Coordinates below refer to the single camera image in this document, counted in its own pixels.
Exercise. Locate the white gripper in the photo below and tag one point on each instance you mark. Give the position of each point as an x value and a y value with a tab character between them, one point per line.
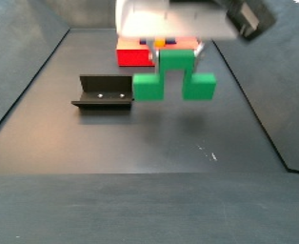
163	18

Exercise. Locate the green arch block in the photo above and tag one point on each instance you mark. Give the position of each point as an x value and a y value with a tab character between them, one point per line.
199	85

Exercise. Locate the red board base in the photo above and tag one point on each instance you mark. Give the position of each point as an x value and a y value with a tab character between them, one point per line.
134	55

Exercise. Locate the blue arch block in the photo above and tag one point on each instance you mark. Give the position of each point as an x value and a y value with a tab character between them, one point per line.
170	41

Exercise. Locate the yellow bar block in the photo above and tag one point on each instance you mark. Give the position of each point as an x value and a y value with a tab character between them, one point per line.
159	43

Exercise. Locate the black angle bracket holder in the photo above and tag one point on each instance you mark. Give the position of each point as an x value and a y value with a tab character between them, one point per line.
104	91

